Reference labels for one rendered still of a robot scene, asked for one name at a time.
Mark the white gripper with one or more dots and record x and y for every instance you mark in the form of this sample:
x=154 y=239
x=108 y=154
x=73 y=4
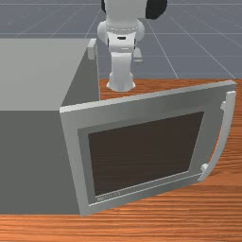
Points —
x=121 y=60

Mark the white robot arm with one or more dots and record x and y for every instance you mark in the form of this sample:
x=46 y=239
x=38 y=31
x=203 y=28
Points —
x=123 y=12

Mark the grey microwave door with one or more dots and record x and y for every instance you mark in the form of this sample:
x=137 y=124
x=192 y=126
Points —
x=141 y=151

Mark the grey microwave oven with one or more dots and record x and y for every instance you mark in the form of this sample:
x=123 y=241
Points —
x=34 y=151

